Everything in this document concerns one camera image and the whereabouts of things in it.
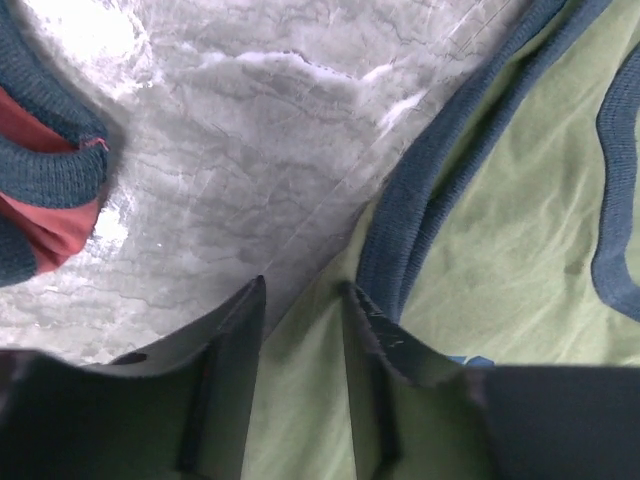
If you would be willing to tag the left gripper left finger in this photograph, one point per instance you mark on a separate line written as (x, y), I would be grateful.
(179, 407)

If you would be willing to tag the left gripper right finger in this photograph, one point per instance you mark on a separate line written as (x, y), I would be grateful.
(410, 410)

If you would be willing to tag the olive green graphic tank top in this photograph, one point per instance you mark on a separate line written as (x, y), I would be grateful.
(507, 241)

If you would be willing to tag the folded red tank top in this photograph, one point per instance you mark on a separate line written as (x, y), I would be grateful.
(54, 162)

